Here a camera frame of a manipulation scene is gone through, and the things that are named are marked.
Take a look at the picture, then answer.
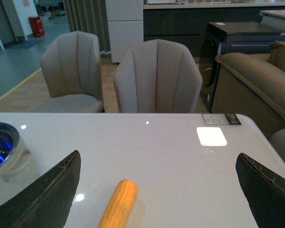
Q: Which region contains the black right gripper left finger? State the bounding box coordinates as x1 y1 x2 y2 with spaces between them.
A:
0 151 81 228

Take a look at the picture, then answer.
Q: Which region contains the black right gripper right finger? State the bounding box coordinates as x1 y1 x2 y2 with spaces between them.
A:
236 153 285 228

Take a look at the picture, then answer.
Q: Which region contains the yellow corn cob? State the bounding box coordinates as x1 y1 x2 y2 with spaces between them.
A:
98 179 138 228

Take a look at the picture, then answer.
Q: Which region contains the white electric cooking pot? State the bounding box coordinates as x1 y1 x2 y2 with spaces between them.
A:
0 122 39 206

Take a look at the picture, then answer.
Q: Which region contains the table label sticker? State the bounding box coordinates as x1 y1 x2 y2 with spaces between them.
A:
202 113 241 125

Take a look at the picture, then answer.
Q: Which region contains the brown sofa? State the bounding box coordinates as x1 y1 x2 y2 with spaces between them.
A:
211 41 285 139

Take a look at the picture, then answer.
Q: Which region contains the beige chair left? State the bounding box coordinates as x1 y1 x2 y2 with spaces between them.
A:
35 31 104 113

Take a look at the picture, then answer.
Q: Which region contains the beige chair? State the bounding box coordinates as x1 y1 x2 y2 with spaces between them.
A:
35 31 104 113
114 39 202 113

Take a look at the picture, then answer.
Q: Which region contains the black washing machine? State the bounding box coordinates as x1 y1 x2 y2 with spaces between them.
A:
199 22 285 111

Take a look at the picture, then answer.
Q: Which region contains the beige chair middle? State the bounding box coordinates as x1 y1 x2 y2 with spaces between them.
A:
114 39 202 113

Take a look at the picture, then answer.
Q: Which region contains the red box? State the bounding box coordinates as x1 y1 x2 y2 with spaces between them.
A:
28 16 45 37

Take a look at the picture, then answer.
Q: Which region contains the grey curtain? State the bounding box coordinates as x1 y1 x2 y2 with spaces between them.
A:
63 0 111 52

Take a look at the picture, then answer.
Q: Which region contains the dark kitchen counter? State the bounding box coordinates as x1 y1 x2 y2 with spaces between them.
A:
143 0 285 58

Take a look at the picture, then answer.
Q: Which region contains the white refrigerator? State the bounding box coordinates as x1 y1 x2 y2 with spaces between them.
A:
105 0 143 63

